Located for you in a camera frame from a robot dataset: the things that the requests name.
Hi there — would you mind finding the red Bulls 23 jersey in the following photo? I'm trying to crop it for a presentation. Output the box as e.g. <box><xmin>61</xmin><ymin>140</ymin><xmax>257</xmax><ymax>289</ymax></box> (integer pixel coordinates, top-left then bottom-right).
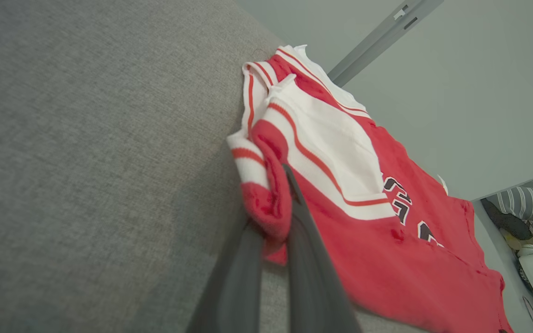
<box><xmin>226</xmin><ymin>44</ymin><xmax>515</xmax><ymax>333</ymax></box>

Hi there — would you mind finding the grey double partition post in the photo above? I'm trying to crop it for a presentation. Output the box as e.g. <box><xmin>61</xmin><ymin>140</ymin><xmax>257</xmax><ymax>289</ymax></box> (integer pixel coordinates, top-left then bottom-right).
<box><xmin>327</xmin><ymin>0</ymin><xmax>445</xmax><ymax>88</ymax></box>

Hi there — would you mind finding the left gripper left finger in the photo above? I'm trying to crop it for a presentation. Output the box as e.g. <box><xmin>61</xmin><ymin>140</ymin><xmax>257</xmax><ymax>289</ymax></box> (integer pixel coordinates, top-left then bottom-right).
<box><xmin>186</xmin><ymin>217</ymin><xmax>265</xmax><ymax>333</ymax></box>

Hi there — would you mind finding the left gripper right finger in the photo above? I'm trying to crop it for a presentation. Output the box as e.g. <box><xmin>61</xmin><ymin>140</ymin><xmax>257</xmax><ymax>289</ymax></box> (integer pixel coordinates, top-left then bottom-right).
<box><xmin>282</xmin><ymin>164</ymin><xmax>363</xmax><ymax>333</ymax></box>

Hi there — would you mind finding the person in striped shirt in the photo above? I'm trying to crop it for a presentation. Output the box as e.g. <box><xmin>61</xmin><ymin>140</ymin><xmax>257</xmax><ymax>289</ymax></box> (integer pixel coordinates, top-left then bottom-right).
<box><xmin>481</xmin><ymin>186</ymin><xmax>533</xmax><ymax>241</ymax></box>

